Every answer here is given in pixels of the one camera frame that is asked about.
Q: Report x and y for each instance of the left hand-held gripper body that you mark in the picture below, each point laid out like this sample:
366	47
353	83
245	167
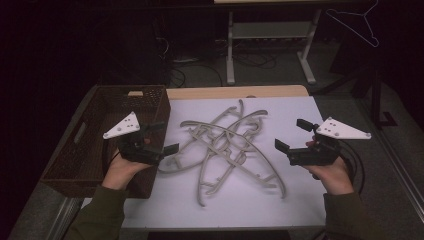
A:
136	150

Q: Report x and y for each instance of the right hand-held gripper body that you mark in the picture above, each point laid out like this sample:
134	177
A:
316	150

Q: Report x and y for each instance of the grey plastic hanger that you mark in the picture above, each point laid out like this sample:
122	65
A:
201	186
176	168
227	112
213	127

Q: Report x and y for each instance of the brown wicker basket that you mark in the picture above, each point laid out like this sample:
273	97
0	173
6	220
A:
100	160

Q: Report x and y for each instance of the person's left hand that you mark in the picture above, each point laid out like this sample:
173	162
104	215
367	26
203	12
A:
121	171

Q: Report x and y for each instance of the person's right hand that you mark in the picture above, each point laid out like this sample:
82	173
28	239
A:
331	178

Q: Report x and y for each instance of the beige basket tag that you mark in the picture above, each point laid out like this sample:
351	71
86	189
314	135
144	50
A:
135	93

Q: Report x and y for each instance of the white table mat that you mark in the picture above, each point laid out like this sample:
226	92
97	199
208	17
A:
240	206

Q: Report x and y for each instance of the black metal stand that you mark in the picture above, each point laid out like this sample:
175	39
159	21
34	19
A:
376	96

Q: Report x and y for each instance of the white metal desk frame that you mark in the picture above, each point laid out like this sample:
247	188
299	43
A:
271	30

